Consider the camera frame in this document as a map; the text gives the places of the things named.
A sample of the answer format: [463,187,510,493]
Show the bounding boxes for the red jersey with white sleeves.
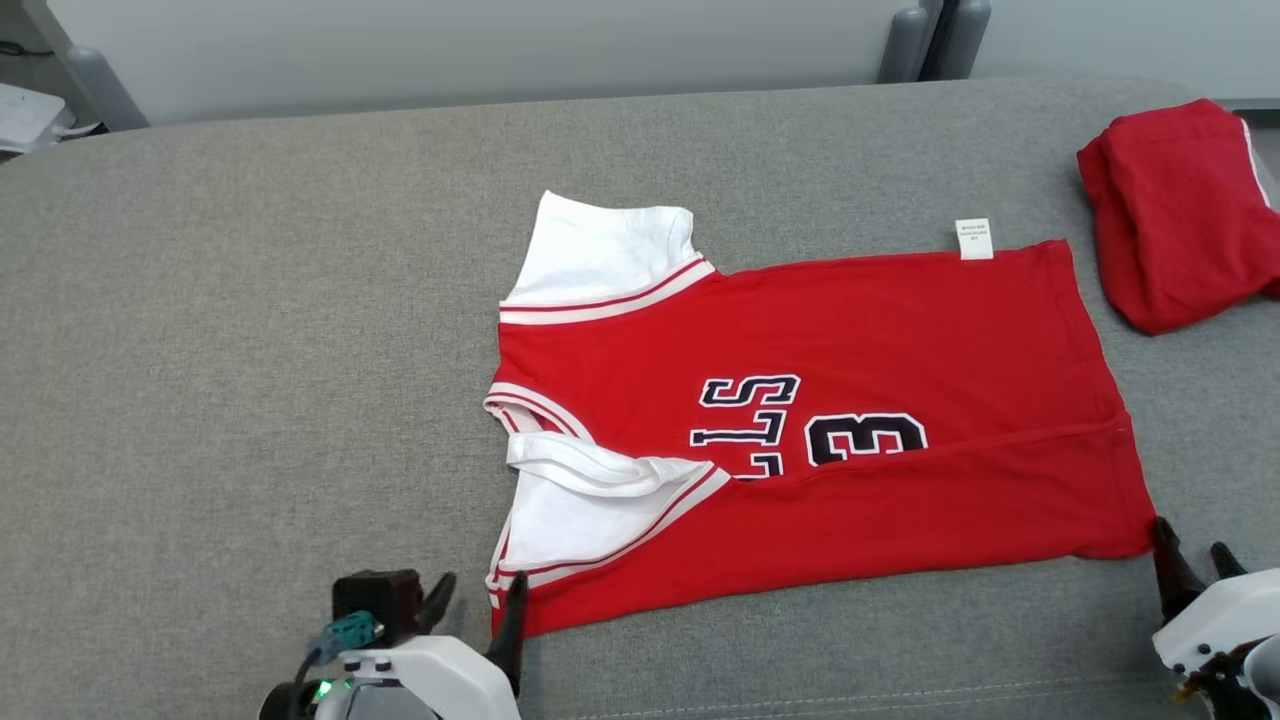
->
[483,190,1159,638]

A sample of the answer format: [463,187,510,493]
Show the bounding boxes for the white power strip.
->
[0,82,76,156]

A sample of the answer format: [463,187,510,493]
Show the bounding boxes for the red basketball shorts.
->
[1077,98,1280,336]

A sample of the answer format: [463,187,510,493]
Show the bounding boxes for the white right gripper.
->
[1150,516,1280,673]

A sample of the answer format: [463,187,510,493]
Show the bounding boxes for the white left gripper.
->
[315,572,529,720]

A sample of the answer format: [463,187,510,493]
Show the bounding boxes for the left arm cable teal plug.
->
[295,612,381,691]

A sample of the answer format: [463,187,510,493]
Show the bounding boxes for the white partition panel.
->
[935,0,1280,101]
[20,0,946,131]

